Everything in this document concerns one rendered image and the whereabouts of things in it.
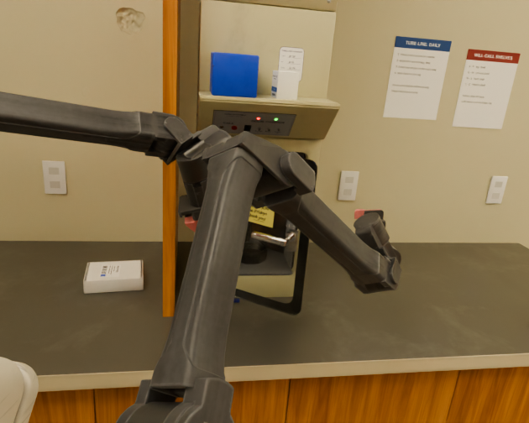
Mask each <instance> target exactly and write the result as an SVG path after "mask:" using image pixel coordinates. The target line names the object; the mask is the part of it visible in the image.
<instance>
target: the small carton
mask: <svg viewBox="0 0 529 423"><path fill-rule="evenodd" d="M299 75H300V73H298V72H294V71H282V70H273V76H272V87H271V96H272V97H274V98H277V99H292V100H297V93H298V84H299Z"/></svg>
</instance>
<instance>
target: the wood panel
mask: <svg viewBox="0 0 529 423"><path fill-rule="evenodd" d="M180 46H181V0H163V112H164V113H169V114H174V115H176V116H177V117H179V116H180ZM178 187H179V166H178V164H177V161H176V160H175V161H173V162H172V163H170V164H168V165H167V164H166V163H165V162H164V161H163V317H164V316H174V313H175V282H176V264H177V246H178Z"/></svg>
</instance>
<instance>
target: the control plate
mask: <svg viewBox="0 0 529 423"><path fill-rule="evenodd" d="M257 117H260V120H257V119H256V118H257ZM274 118H278V120H277V121H275V120H274ZM295 118H296V114H282V113H267V112H239V111H223V110H213V119H212V125H215V126H217V127H218V128H219V129H220V130H223V131H225V132H227V133H242V132H244V125H252V126H251V129H250V132H249V131H246V132H249V133H252V134H261V135H278V136H289V134H290V131H291V128H292V125H293V123H294V121H295ZM220 126H224V128H220ZM232 126H237V129H236V130H232ZM258 127H260V128H261V129H260V130H258V129H257V128H258ZM267 128H270V131H269V130H268V129H267ZM277 128H280V131H278V130H277Z"/></svg>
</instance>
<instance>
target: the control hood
mask: <svg viewBox="0 0 529 423"><path fill-rule="evenodd" d="M197 107H198V124H197V131H201V130H203V129H204V128H207V127H208V126H211V125H212V119H213V110H223V111H239V112H267V113H282V114H296V118H295V121H294V123H293V125H292V128H291V131H290V134H289V136H278V135H261V134H254V135H255V136H258V137H273V138H309V139H325V137H326V135H327V132H328V130H329V129H330V127H331V125H332V123H333V120H334V118H335V117H336V115H337V113H338V110H339V108H340V105H339V103H336V102H333V101H330V100H328V99H324V98H310V97H297V100H292V99H277V98H274V97H272V96H271V95H259V94H257V97H256V98H250V97H224V96H213V95H212V93H211V92H210V91H200V92H198V105H197Z"/></svg>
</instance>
